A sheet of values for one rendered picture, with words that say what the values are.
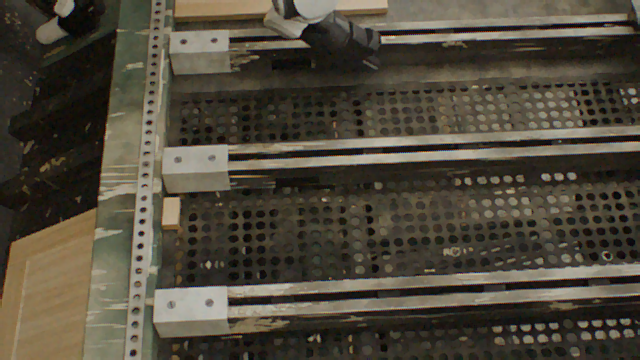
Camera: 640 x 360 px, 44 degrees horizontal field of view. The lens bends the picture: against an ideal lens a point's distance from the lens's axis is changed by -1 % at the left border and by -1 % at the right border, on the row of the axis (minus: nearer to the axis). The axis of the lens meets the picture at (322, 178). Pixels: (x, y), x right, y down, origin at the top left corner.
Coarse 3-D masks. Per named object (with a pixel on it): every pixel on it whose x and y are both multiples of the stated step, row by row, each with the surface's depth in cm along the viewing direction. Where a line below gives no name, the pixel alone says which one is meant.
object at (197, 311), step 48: (192, 288) 138; (240, 288) 138; (288, 288) 138; (336, 288) 138; (384, 288) 138; (432, 288) 139; (480, 288) 140; (528, 288) 141; (576, 288) 138; (624, 288) 138
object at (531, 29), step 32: (192, 32) 170; (224, 32) 170; (256, 32) 170; (384, 32) 171; (416, 32) 172; (448, 32) 171; (480, 32) 170; (512, 32) 170; (544, 32) 170; (576, 32) 170; (608, 32) 170; (192, 64) 170; (224, 64) 171; (256, 64) 172; (288, 64) 172; (320, 64) 173; (384, 64) 174
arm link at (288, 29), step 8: (272, 16) 146; (280, 16) 145; (264, 24) 153; (272, 24) 147; (280, 24) 146; (288, 24) 145; (296, 24) 145; (304, 24) 146; (280, 32) 150; (288, 32) 147; (296, 32) 147
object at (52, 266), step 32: (64, 224) 192; (32, 256) 193; (64, 256) 187; (32, 288) 188; (64, 288) 182; (0, 320) 189; (32, 320) 183; (64, 320) 177; (0, 352) 183; (32, 352) 178; (64, 352) 172
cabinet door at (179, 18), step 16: (176, 0) 183; (192, 0) 183; (208, 0) 183; (224, 0) 183; (240, 0) 183; (256, 0) 183; (352, 0) 183; (368, 0) 183; (384, 0) 183; (176, 16) 180; (192, 16) 180; (208, 16) 180; (224, 16) 181; (240, 16) 181; (256, 16) 181
